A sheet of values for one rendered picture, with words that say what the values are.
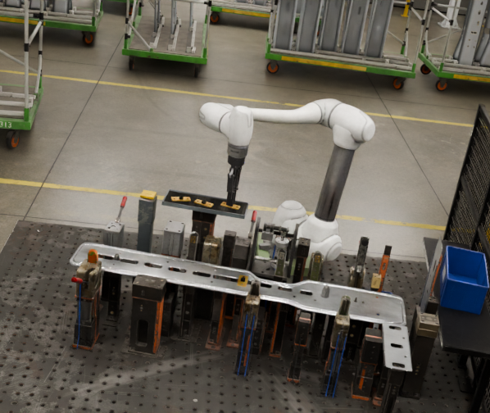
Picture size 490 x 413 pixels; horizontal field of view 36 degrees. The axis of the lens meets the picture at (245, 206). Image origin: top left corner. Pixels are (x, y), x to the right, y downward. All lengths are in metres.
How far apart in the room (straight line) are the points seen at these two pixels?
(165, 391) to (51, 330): 0.59
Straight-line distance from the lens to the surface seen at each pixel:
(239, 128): 3.19
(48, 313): 3.40
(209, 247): 3.22
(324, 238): 3.65
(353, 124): 3.47
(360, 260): 3.23
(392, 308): 3.17
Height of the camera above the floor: 2.62
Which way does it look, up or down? 25 degrees down
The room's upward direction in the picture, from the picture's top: 8 degrees clockwise
